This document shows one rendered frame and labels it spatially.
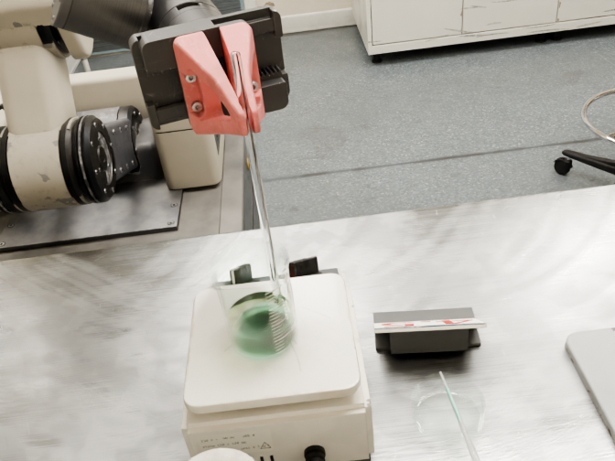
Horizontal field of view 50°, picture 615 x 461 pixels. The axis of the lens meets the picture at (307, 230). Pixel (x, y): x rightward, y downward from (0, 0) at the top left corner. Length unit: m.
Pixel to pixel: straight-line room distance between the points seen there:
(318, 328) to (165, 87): 0.20
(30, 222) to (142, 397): 1.06
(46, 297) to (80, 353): 0.10
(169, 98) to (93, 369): 0.27
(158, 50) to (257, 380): 0.23
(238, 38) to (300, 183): 1.80
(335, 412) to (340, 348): 0.04
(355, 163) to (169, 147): 0.94
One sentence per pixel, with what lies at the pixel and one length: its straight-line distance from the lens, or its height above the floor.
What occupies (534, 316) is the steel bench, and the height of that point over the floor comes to 0.75.
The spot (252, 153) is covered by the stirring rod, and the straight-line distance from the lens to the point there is 0.41.
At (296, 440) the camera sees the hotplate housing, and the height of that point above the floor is 0.79.
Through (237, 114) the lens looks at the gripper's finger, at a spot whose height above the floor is 1.01.
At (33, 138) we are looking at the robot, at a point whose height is 0.65.
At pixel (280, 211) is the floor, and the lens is 2.09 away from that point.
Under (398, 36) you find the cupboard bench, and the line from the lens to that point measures 2.99.
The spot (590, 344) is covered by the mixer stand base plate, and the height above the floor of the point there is 0.76.
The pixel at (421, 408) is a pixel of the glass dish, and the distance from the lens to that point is 0.54.
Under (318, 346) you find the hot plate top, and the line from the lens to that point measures 0.47.
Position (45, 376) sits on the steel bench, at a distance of 0.65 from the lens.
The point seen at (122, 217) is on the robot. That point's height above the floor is 0.38.
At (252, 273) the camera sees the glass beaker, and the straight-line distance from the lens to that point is 0.48.
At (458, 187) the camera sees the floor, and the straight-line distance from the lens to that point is 2.16.
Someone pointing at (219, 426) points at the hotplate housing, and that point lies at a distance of 0.47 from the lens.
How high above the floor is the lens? 1.18
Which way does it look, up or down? 36 degrees down
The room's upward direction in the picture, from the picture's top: 7 degrees counter-clockwise
